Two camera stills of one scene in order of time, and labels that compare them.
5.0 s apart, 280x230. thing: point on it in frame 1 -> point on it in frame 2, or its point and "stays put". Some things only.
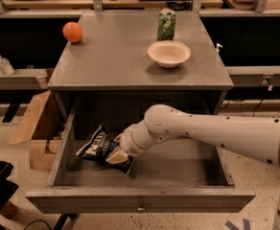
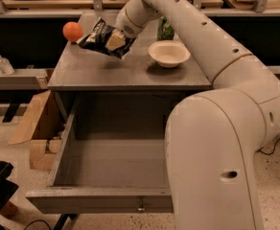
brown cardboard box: (46, 128) stays put
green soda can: (166, 25) stays put
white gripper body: (128, 142) -> (125, 25)
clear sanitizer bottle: (4, 65) stays put
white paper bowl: (168, 53) stays put
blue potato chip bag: (98, 148) -> (99, 35)
